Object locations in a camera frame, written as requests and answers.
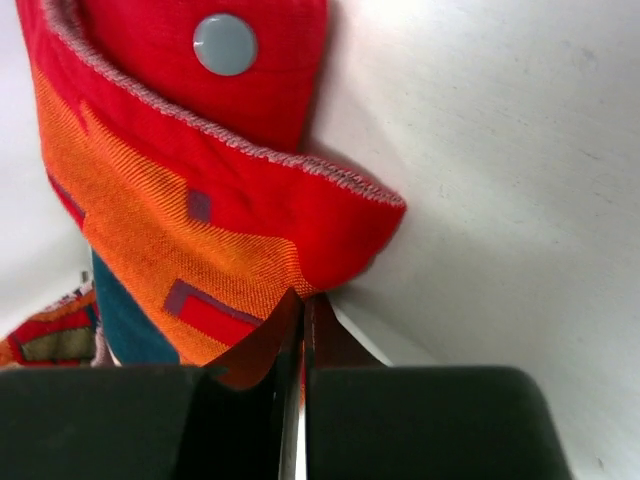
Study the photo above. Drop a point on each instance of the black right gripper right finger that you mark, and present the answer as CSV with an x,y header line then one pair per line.
x,y
367,420

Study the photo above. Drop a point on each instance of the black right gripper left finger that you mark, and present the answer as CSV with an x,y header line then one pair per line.
x,y
235,418

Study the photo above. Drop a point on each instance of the red patterned cloth placemat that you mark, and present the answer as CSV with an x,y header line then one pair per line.
x,y
170,131

